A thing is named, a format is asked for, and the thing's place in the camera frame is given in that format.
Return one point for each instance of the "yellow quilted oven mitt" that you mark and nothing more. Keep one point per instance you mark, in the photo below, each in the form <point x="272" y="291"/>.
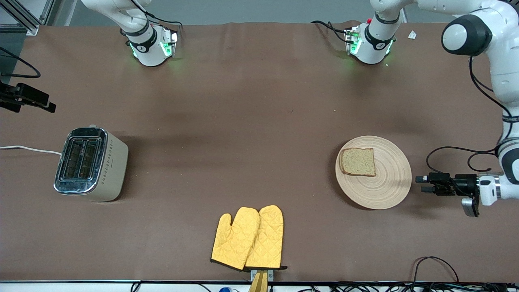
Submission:
<point x="233" y="239"/>
<point x="265" y="235"/>

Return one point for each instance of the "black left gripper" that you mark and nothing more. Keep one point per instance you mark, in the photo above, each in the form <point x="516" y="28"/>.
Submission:
<point x="465" y="183"/>

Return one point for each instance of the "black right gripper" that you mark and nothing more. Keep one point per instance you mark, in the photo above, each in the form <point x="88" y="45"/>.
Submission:
<point x="27" y="95"/>

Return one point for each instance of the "beige and chrome toaster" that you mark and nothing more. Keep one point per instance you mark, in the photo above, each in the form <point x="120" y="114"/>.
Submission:
<point x="93" y="166"/>

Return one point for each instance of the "small white paper scrap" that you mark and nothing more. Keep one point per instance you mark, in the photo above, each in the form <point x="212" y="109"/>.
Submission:
<point x="412" y="35"/>

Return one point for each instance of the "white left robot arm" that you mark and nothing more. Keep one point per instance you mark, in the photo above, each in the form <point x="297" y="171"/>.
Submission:
<point x="502" y="24"/>

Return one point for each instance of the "aluminium mounting bracket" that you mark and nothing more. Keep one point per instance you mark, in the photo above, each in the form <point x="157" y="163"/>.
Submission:
<point x="271" y="275"/>

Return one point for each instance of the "slice of toast bread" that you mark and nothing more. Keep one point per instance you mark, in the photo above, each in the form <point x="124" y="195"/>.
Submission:
<point x="359" y="162"/>

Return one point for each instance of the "aluminium frame profile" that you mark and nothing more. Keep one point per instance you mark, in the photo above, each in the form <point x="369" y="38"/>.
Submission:
<point x="24" y="24"/>

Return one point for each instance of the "mustard yellow stick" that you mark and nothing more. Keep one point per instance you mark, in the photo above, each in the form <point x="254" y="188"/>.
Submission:
<point x="259" y="284"/>

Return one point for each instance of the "round pale wooden plate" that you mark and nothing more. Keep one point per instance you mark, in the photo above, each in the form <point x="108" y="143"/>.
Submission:
<point x="385" y="186"/>

